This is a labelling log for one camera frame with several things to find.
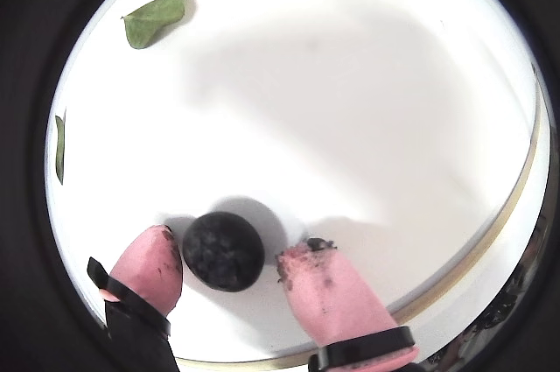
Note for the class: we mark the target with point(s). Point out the pink covered gripper finger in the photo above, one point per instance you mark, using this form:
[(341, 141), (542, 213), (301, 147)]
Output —
[(144, 271), (332, 293)]

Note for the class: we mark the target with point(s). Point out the dark blueberry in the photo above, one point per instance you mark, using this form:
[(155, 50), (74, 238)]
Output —
[(223, 251)]

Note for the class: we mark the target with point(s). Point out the thin wooden stick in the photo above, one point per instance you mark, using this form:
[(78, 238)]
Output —
[(437, 283)]

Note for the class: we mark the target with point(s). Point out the green leaf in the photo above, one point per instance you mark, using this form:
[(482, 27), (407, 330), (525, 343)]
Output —
[(151, 22), (60, 149)]

